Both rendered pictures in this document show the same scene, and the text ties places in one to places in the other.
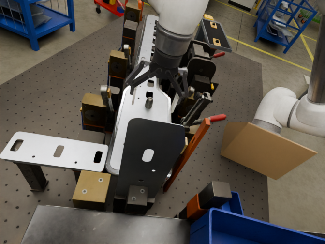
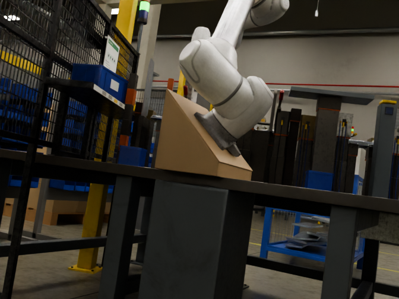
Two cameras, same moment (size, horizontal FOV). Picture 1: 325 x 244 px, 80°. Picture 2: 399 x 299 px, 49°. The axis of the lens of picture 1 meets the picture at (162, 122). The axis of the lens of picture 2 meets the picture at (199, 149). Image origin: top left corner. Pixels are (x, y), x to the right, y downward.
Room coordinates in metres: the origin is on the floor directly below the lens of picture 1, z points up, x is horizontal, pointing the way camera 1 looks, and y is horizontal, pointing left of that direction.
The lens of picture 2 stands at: (1.45, -2.17, 0.66)
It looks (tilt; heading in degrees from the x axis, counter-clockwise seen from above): 5 degrees up; 112
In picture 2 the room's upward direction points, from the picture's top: 8 degrees clockwise
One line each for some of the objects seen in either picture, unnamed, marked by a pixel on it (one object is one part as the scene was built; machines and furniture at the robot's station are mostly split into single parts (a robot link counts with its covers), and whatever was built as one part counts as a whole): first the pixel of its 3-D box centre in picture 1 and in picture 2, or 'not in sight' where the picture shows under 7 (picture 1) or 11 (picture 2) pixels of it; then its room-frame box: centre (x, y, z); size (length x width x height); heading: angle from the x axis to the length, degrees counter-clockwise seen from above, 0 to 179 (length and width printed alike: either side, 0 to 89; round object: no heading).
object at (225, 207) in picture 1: (226, 205); (132, 157); (0.43, -0.42, 0.74); 0.11 x 0.10 x 0.09; 14
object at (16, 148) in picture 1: (31, 169); not in sight; (0.25, 0.38, 0.84); 0.05 x 0.05 x 0.29; 14
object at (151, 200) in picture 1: (128, 211); (139, 143); (0.23, 0.00, 0.85); 0.12 x 0.03 x 0.30; 104
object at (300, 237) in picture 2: not in sight; (320, 220); (1.03, 2.54, 0.47); 1.20 x 0.80 x 0.95; 84
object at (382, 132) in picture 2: (196, 48); (382, 153); (1.50, -0.04, 0.92); 0.08 x 0.08 x 0.44; 14
